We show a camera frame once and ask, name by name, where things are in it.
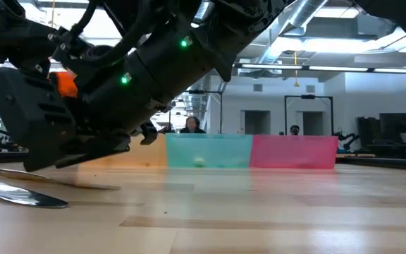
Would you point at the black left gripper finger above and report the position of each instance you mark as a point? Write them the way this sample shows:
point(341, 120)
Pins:
point(44, 160)
point(101, 150)

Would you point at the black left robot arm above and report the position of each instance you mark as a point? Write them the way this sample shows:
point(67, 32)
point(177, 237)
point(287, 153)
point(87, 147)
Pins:
point(175, 60)

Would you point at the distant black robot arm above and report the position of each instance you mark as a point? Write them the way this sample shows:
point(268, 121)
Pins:
point(345, 138)

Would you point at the orange translucent plastic bin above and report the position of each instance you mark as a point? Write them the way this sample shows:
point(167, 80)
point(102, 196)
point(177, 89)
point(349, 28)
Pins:
point(153, 155)

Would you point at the person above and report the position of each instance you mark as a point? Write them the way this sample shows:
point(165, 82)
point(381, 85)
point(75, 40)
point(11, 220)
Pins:
point(294, 130)
point(192, 125)

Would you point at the teal translucent plastic bin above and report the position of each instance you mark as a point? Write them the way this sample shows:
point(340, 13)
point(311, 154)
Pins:
point(224, 148)

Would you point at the pink translucent plastic bin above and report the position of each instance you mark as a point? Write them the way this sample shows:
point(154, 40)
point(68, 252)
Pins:
point(294, 151)

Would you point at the long ceiling light strip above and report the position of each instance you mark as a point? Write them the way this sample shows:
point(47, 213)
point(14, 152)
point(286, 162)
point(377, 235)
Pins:
point(330, 68)

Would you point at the black equipment rack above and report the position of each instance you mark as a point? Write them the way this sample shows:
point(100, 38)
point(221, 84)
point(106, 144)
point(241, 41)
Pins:
point(397, 123)

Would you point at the black metal frame stand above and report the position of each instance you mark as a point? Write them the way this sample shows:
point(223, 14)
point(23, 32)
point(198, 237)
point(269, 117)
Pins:
point(308, 96)
point(206, 91)

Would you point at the silver ventilation duct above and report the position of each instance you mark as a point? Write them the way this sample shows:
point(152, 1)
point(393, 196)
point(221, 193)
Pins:
point(294, 21)

